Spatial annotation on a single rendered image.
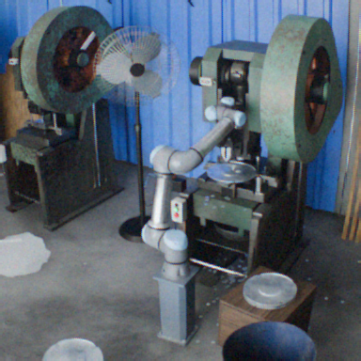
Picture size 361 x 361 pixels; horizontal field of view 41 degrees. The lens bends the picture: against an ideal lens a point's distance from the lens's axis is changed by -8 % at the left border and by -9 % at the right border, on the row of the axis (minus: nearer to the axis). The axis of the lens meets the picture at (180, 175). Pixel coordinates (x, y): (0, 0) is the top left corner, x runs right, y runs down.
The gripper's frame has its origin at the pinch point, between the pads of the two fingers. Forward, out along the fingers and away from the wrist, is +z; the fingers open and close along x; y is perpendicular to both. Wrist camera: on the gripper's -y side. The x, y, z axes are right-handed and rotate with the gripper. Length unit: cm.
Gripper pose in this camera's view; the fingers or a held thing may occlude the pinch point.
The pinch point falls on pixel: (226, 159)
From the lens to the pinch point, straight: 291.3
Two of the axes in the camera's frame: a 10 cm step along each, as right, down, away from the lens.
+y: 5.4, -3.6, 7.6
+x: -8.4, -2.1, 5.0
